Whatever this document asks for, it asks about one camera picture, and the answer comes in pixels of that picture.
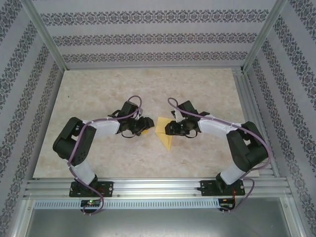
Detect aluminium side rail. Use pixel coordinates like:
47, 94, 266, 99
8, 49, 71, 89
232, 66, 279, 178

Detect aluminium mounting rail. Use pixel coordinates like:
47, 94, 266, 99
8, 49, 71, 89
23, 178, 289, 199

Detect yellow paper sheet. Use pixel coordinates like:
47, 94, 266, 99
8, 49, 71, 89
155, 116, 175, 152

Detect aluminium frame post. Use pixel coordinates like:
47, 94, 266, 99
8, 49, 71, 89
241, 0, 289, 74
22, 0, 67, 72

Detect circuit board with orange part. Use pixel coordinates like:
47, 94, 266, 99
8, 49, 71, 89
219, 198, 237, 208

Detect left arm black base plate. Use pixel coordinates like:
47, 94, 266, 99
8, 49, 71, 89
70, 181, 114, 198

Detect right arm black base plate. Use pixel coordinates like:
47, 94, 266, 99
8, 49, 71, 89
200, 179, 246, 197

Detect grey sheet metal panel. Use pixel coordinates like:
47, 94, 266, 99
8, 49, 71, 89
14, 197, 304, 237

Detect slotted grey cable duct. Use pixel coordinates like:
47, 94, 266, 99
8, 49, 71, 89
33, 198, 223, 210

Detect circuit board with green light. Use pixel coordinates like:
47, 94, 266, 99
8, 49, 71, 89
80, 199, 101, 207

